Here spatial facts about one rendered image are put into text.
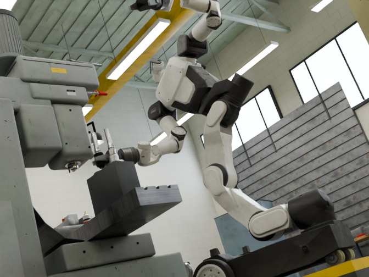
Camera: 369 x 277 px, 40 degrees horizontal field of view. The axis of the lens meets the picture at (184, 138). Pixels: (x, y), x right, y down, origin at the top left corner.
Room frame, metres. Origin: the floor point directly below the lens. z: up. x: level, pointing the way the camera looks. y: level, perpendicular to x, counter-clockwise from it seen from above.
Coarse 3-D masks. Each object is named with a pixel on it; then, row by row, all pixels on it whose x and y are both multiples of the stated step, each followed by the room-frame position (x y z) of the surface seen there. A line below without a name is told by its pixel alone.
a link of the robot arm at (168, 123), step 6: (162, 120) 2.61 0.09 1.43; (168, 120) 2.59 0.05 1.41; (174, 120) 2.60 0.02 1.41; (162, 126) 2.62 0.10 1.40; (168, 126) 2.57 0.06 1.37; (174, 126) 2.56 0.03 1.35; (180, 126) 2.55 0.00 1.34; (168, 132) 2.58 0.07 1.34; (174, 132) 2.48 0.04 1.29; (180, 132) 2.49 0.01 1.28; (186, 132) 2.54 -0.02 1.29; (180, 150) 2.59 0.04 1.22
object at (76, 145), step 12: (60, 108) 2.40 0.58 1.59; (72, 108) 2.45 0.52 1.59; (60, 120) 2.38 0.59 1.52; (72, 120) 2.43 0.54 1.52; (84, 120) 2.49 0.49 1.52; (60, 132) 2.38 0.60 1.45; (72, 132) 2.42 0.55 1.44; (84, 132) 2.47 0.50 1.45; (72, 144) 2.41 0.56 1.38; (84, 144) 2.46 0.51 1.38; (60, 156) 2.39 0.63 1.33; (72, 156) 2.41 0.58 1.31; (84, 156) 2.46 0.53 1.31; (60, 168) 2.51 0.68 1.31
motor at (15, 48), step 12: (0, 12) 2.24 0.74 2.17; (12, 12) 2.30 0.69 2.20; (0, 24) 2.24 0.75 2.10; (12, 24) 2.29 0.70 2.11; (0, 36) 2.23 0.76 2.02; (12, 36) 2.27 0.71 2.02; (0, 48) 2.24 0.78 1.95; (12, 48) 2.26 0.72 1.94; (0, 60) 2.25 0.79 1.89; (12, 60) 2.29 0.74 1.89; (0, 72) 2.36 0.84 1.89
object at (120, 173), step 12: (108, 168) 2.14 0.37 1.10; (120, 168) 2.13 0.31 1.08; (132, 168) 2.19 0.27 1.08; (96, 180) 2.21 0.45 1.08; (108, 180) 2.16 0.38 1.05; (120, 180) 2.12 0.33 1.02; (132, 180) 2.18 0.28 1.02; (96, 192) 2.22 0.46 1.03; (108, 192) 2.17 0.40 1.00; (120, 192) 2.12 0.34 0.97; (96, 204) 2.23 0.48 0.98; (108, 204) 2.18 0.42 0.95
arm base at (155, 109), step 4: (152, 104) 2.65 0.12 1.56; (156, 104) 2.62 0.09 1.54; (160, 104) 2.61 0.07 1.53; (152, 108) 2.65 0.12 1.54; (156, 108) 2.62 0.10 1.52; (160, 108) 2.61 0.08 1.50; (164, 108) 2.63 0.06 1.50; (148, 112) 2.67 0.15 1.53; (152, 112) 2.65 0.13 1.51; (156, 112) 2.62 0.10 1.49; (160, 112) 2.61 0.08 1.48; (164, 112) 2.62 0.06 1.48; (168, 112) 2.64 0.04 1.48; (172, 112) 2.67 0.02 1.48; (176, 112) 2.71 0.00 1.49; (148, 116) 2.67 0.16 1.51; (152, 116) 2.64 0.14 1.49; (156, 116) 2.62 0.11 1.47; (172, 116) 2.67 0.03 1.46; (176, 116) 2.70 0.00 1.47; (176, 120) 2.70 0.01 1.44
